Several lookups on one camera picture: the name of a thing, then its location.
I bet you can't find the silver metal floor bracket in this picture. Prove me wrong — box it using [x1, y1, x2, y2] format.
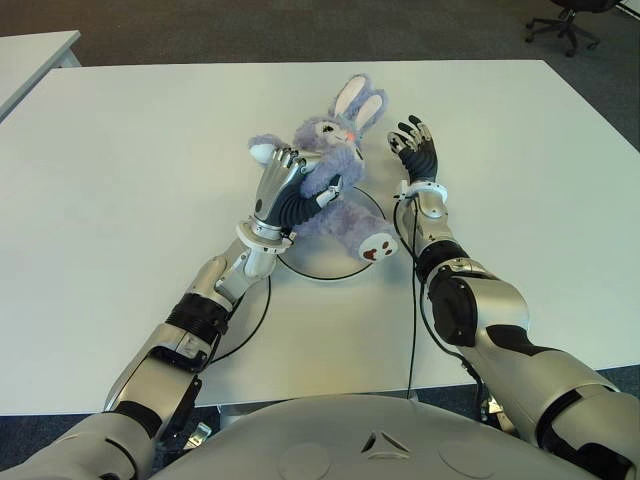
[187, 422, 214, 448]

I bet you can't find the silver table base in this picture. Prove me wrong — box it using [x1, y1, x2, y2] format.
[215, 387, 420, 431]

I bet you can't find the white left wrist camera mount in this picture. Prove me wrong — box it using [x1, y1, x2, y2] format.
[235, 222, 296, 255]

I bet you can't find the black right forearm cable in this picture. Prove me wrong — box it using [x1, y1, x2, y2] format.
[393, 203, 467, 363]

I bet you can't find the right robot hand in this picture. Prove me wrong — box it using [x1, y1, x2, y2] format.
[385, 114, 441, 187]

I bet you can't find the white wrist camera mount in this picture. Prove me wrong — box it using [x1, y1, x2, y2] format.
[235, 222, 296, 255]
[394, 180, 449, 201]

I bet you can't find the black office chair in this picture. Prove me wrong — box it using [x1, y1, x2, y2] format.
[524, 0, 601, 57]

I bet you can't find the white plate with black rim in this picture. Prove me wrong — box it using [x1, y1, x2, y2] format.
[276, 184, 389, 282]

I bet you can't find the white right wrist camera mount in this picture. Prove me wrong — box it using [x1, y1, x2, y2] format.
[394, 180, 449, 201]

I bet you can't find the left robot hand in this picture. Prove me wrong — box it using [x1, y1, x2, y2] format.
[248, 143, 345, 242]

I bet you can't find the purple plush bunny doll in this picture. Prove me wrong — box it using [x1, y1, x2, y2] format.
[248, 73, 400, 263]

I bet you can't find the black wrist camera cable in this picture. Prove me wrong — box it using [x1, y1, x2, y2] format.
[406, 197, 420, 399]
[202, 272, 273, 366]

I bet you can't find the grey robot torso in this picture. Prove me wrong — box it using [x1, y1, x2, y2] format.
[149, 393, 596, 480]

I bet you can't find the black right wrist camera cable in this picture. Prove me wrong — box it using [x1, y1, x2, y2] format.
[406, 197, 420, 399]

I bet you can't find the grey side table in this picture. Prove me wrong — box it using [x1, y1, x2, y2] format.
[0, 30, 82, 124]

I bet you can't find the black left wrist camera cable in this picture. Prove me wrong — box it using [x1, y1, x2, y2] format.
[202, 272, 273, 366]

